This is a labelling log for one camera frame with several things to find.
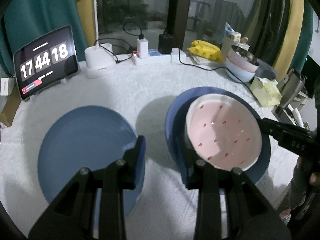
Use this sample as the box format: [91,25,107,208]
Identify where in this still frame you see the pink speckled white bowl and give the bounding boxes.
[184,93,262,171]

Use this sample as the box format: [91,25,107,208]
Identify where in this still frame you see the dark blue bowl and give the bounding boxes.
[164,87,271,185]

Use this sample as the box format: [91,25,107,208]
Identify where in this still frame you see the right hand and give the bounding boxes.
[289,157,319,210]

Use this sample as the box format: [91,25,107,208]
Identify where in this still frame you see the metal stand device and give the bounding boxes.
[273,68,311,129]

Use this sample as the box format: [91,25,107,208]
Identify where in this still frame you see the yellow tissue pack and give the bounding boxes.
[250,77,281,107]

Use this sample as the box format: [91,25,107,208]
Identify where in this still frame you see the grey cloth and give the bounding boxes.
[255,59,278,80]

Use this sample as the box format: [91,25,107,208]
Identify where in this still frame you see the light blue bowl in stack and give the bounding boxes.
[225,58,255,83]

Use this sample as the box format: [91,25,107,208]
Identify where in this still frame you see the steel bowl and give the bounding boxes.
[230,45,259,66]

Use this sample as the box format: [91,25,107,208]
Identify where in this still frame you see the pink bowl in stack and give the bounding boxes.
[227,45,259,73]

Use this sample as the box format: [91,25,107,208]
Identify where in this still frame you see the white desk lamp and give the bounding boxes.
[76,0,116,79]

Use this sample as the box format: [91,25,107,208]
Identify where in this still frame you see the white storage basket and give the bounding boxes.
[222,22,250,52]

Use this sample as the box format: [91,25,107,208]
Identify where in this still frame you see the white power strip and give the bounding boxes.
[132,48,186,66]

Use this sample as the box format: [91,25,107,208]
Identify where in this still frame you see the white charger plug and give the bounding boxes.
[137,38,149,59]

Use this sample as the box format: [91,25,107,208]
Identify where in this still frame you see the cardboard box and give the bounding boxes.
[1,90,21,127]

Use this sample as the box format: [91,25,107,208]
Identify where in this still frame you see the yellow wet wipes pack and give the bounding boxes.
[187,40,223,63]

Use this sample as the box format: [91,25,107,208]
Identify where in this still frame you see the tablet showing clock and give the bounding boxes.
[13,25,79,101]

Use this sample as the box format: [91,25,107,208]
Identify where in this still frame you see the black power adapter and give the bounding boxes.
[158,31,174,55]

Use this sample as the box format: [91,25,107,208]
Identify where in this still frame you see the small white box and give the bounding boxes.
[1,77,16,96]

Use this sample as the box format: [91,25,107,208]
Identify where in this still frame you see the teal curtain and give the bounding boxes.
[1,0,87,72]

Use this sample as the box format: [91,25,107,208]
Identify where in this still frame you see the black power cable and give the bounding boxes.
[177,51,256,93]

